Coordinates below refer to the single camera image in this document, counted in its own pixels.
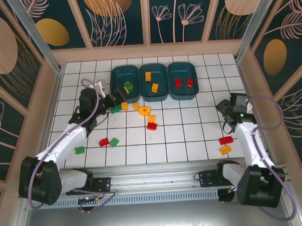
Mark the green lego flower piece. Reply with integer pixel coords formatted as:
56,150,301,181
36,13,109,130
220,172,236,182
123,80,136,93

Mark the teal plastic container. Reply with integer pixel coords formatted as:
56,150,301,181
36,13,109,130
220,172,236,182
167,61,200,102
138,62,171,103
108,64,142,105

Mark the yellow round lego ring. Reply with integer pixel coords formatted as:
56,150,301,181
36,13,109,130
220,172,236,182
138,105,151,117

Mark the long red lego brick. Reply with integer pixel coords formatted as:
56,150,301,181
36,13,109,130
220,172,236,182
218,136,234,146

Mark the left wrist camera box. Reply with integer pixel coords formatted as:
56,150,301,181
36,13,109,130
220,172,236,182
93,79,108,96

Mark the aluminium corner post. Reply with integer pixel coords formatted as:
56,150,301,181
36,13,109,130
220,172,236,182
5,0,65,76
232,0,284,63

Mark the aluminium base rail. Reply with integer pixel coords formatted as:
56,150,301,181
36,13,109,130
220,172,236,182
17,158,291,203

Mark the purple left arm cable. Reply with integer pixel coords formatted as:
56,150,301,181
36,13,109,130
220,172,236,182
22,77,118,216

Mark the grey slotted cable duct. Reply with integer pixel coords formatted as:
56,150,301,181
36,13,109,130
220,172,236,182
28,191,220,210

